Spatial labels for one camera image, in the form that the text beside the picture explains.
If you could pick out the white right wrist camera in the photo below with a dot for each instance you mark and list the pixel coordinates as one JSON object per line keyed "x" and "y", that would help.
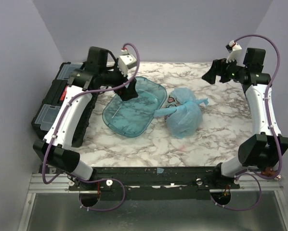
{"x": 234, "y": 50}

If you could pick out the teal transparent plastic tray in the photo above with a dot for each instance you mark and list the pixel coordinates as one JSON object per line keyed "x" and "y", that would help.
{"x": 131, "y": 118}

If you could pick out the black plastic toolbox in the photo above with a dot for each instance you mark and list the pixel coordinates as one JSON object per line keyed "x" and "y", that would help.
{"x": 43, "y": 120}

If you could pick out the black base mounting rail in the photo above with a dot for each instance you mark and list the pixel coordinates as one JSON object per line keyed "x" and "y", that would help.
{"x": 153, "y": 183}

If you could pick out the light blue plastic bag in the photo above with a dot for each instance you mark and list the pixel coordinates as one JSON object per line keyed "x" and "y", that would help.
{"x": 182, "y": 113}

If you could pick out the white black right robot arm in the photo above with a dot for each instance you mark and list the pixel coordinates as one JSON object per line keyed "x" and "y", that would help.
{"x": 267, "y": 144}

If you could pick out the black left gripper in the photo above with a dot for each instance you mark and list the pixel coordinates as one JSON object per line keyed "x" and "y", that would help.
{"x": 126, "y": 94}

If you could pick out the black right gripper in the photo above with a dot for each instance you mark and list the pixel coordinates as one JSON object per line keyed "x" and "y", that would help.
{"x": 218, "y": 68}

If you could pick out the aluminium extrusion rail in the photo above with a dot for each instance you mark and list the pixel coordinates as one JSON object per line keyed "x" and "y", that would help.
{"x": 59, "y": 185}

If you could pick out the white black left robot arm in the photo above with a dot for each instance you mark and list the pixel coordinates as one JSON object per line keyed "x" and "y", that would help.
{"x": 90, "y": 80}

